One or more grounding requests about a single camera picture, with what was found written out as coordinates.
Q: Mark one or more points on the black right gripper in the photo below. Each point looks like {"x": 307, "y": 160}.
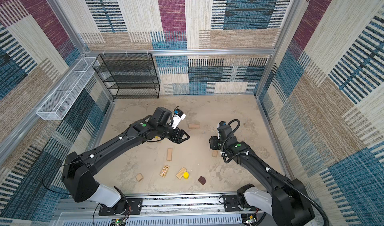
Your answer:
{"x": 213, "y": 141}

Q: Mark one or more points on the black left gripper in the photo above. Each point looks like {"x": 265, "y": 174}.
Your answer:
{"x": 181, "y": 133}

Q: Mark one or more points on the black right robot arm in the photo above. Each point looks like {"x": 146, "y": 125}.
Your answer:
{"x": 285, "y": 200}

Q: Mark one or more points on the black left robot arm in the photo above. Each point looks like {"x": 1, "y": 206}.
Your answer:
{"x": 79, "y": 170}

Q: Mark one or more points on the light wood block near cylinder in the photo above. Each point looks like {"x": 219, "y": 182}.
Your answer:
{"x": 181, "y": 172}

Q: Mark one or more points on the dark brown square block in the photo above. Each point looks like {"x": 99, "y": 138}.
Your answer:
{"x": 202, "y": 180}

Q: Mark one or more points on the yellow cylinder block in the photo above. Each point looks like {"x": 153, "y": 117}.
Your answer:
{"x": 186, "y": 175}

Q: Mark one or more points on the patterned wood block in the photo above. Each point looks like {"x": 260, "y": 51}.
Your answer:
{"x": 164, "y": 171}

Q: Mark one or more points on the small square wood block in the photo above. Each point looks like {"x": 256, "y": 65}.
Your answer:
{"x": 139, "y": 177}

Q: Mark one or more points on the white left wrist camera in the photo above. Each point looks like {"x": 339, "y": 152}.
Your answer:
{"x": 178, "y": 116}

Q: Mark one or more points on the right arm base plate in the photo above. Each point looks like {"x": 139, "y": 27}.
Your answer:
{"x": 232, "y": 204}

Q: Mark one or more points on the aluminium front rail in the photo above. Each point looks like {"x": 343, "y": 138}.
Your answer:
{"x": 195, "y": 209}

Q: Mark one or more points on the black wire shelf rack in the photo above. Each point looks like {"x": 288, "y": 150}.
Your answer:
{"x": 128, "y": 75}

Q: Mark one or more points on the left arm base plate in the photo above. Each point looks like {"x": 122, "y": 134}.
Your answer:
{"x": 132, "y": 206}

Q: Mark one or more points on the white wire mesh basket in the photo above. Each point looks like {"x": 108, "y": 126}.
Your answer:
{"x": 58, "y": 104}

